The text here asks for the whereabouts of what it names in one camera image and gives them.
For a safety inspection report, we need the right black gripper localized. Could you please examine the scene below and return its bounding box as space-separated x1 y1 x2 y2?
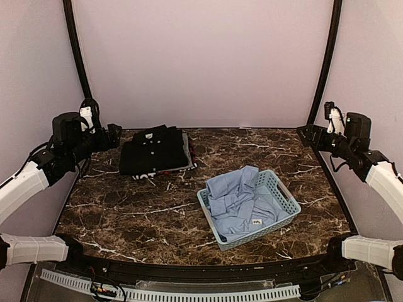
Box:
297 124 355 160

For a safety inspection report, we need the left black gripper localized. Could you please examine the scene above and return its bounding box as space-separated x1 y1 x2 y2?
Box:
67 123 122 166

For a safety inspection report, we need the light blue plastic basket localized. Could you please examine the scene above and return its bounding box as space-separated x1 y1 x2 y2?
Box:
197 170 301 251

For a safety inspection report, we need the light blue long sleeve shirt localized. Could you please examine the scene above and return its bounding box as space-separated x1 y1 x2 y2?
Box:
206 165 288 243

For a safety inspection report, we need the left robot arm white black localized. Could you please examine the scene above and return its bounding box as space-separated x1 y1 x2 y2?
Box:
1 107 122 274

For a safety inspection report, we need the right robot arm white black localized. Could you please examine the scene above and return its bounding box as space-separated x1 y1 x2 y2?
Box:
297 113 402 280

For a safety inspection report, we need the folded black red printed shirt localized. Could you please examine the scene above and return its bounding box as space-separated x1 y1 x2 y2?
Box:
132 139 196 181

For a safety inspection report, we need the folded grey shirt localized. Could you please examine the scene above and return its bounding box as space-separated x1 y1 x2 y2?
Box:
180 133 197 171

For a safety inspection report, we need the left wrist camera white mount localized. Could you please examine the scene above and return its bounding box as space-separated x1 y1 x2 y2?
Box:
79 98 99 133

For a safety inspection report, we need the right black frame post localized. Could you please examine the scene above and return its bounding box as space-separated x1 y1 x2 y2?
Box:
307 0 343 124

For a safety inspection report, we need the black frame post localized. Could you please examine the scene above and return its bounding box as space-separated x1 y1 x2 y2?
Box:
307 0 343 124
62 0 92 98

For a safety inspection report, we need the black front rail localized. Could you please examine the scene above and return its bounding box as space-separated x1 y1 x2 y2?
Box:
55 240 356 284

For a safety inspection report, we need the left black frame post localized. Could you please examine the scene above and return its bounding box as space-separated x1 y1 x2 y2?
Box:
62 0 92 98

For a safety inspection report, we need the small circuit board with wires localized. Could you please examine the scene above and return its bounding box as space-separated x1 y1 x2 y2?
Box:
90 281 127 299

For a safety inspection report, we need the white slotted cable duct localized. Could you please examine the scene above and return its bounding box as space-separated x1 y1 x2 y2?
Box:
40 269 300 301

